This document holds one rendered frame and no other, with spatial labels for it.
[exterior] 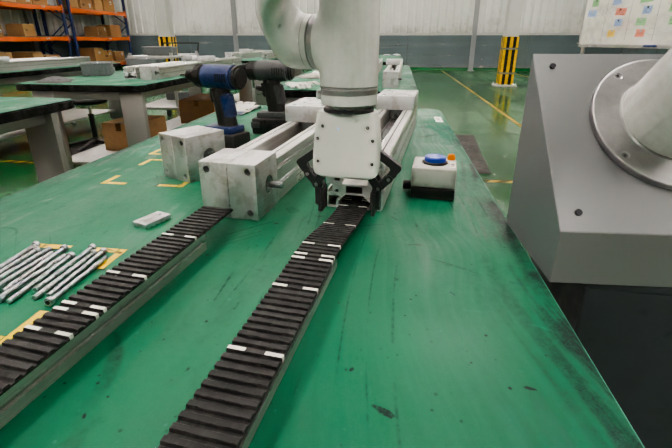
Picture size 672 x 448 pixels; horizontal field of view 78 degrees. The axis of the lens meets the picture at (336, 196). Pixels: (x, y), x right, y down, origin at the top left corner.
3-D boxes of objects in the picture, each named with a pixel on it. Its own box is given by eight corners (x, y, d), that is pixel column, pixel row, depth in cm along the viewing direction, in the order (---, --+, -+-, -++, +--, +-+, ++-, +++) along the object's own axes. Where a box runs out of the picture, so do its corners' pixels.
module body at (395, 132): (382, 211, 72) (384, 164, 69) (326, 206, 75) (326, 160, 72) (416, 124, 145) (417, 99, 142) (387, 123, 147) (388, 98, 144)
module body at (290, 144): (279, 201, 77) (276, 156, 74) (229, 197, 79) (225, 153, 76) (362, 122, 149) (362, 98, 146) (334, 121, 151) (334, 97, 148)
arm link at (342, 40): (304, 87, 59) (367, 90, 56) (301, -17, 54) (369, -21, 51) (328, 82, 66) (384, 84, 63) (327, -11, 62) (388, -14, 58)
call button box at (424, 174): (453, 201, 77) (457, 168, 75) (400, 196, 79) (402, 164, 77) (453, 187, 84) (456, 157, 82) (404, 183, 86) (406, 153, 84)
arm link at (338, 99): (309, 88, 58) (310, 110, 59) (372, 90, 56) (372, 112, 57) (325, 82, 66) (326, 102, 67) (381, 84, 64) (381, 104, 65)
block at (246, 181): (272, 222, 68) (269, 166, 65) (204, 215, 71) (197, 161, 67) (291, 202, 76) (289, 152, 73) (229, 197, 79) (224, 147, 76)
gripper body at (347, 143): (307, 103, 59) (309, 178, 63) (379, 105, 57) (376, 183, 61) (322, 96, 66) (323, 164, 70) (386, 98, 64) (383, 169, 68)
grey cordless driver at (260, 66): (292, 135, 129) (289, 60, 121) (230, 133, 131) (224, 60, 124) (297, 130, 136) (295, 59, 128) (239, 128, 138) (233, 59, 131)
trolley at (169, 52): (181, 128, 524) (169, 43, 488) (138, 128, 526) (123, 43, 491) (208, 114, 620) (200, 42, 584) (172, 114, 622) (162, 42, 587)
